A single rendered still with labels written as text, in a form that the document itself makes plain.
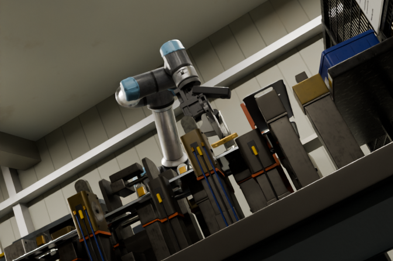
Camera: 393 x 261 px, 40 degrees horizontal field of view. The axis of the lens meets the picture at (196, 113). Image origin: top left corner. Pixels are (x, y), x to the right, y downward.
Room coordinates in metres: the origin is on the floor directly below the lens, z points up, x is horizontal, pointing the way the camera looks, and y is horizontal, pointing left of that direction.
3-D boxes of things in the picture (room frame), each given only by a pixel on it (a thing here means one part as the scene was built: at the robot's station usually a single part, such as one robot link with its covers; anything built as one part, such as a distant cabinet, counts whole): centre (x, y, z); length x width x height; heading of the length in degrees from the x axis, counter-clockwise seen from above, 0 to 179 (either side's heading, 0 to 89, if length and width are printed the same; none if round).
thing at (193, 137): (1.33, 0.04, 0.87); 0.12 x 0.07 x 0.35; 174
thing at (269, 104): (1.15, -0.16, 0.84); 0.05 x 0.05 x 0.29; 84
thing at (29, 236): (1.95, 0.62, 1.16); 0.37 x 0.14 x 0.02; 84
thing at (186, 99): (1.55, -0.01, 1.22); 0.09 x 0.08 x 0.12; 84
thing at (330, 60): (1.62, -0.49, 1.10); 0.30 x 0.17 x 0.13; 1
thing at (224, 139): (1.54, -0.04, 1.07); 0.08 x 0.04 x 0.01; 84
